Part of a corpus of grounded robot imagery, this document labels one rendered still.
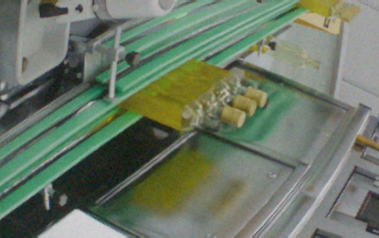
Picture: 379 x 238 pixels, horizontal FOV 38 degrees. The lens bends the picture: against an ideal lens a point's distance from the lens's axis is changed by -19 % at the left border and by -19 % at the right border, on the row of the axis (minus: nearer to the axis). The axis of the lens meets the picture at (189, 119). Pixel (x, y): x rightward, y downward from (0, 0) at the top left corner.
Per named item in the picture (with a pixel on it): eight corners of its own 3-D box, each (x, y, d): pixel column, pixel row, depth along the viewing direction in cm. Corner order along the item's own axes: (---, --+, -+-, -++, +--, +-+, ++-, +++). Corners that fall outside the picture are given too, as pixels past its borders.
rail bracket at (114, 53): (81, 93, 133) (128, 112, 128) (89, 22, 125) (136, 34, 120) (90, 88, 135) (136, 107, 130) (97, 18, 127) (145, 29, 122)
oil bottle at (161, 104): (108, 102, 145) (191, 136, 137) (110, 79, 143) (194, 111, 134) (122, 93, 150) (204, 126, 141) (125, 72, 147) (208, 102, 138)
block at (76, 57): (60, 76, 135) (82, 85, 132) (63, 39, 130) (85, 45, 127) (70, 71, 137) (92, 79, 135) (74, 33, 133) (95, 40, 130)
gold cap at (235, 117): (218, 123, 141) (236, 130, 139) (220, 108, 139) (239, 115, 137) (226, 117, 143) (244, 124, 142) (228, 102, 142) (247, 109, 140)
